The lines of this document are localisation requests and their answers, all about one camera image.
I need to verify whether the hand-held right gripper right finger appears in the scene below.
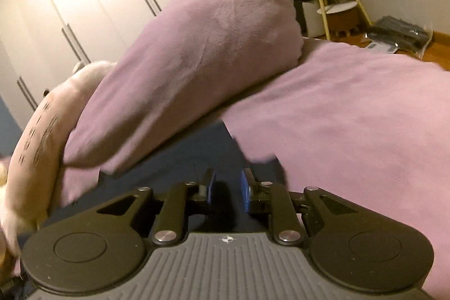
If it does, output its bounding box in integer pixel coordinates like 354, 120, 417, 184
240, 168, 356, 245

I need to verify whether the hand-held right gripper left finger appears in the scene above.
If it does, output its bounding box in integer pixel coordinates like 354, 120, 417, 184
95, 168, 216, 246

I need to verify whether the navy zip jacket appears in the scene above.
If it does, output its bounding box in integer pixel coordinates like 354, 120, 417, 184
35, 121, 289, 241

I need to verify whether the purple bed blanket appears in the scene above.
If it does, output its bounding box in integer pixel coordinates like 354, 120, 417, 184
221, 38, 450, 290

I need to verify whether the purple rolled duvet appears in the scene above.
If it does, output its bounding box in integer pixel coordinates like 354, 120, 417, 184
61, 0, 306, 206

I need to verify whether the long pale plush toy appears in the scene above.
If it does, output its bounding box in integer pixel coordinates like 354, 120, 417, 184
0, 60, 118, 255

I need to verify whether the white bin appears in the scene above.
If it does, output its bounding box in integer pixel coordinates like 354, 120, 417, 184
301, 1, 329, 38

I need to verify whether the brown round stool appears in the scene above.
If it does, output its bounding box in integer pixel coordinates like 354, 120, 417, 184
330, 10, 360, 38

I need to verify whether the black packaged bag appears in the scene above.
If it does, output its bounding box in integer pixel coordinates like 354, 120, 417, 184
366, 15, 434, 54

